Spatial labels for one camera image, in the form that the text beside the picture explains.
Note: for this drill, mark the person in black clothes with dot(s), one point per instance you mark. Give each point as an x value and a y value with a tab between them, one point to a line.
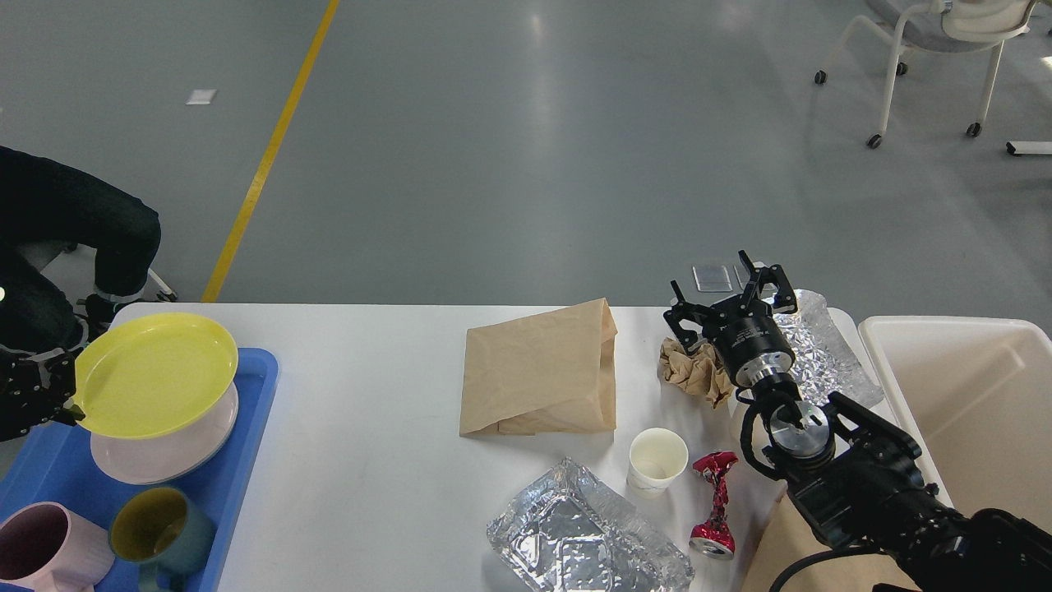
42	200

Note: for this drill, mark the brown paper bag under arm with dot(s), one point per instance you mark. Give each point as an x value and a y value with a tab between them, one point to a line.
788	539

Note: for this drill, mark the white office chair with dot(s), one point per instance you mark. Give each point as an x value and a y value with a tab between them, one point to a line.
940	28

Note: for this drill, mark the blue plastic tray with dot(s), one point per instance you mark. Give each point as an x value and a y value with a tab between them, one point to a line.
55	465

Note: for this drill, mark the crumpled foil sheet right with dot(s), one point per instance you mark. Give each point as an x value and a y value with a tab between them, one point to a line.
824	363

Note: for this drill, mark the floor socket plate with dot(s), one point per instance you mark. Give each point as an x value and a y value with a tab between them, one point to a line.
711	279

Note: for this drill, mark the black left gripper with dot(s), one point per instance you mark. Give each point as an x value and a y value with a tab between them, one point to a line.
31	391

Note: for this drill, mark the brown paper bag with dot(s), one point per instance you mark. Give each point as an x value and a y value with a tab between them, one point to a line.
551	372

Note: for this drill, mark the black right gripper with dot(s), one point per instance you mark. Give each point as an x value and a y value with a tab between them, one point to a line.
742	330

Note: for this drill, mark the teal mug yellow inside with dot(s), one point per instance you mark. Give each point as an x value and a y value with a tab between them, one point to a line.
165	535

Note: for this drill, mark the foil tray front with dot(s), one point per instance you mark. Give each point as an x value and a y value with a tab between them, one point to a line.
569	531

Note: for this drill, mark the white chair leg right edge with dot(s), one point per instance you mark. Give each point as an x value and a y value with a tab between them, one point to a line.
1029	148

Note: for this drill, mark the beige plastic bin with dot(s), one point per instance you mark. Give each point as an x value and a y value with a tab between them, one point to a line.
975	393

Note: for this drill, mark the crushed red can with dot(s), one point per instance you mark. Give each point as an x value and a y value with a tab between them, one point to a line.
713	537

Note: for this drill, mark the yellow plastic plate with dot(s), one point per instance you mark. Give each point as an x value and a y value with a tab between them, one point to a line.
154	375

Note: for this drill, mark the crumpled brown paper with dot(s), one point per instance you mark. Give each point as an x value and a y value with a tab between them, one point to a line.
701	375

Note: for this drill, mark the white paper cup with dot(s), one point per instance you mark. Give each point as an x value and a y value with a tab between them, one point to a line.
656	457

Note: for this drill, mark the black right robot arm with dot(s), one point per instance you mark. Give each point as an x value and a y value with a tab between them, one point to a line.
851	474

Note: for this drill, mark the pink mug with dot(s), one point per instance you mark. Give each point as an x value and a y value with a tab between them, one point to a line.
47	547

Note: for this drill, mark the yellow floor tape line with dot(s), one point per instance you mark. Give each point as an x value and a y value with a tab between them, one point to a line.
231	245

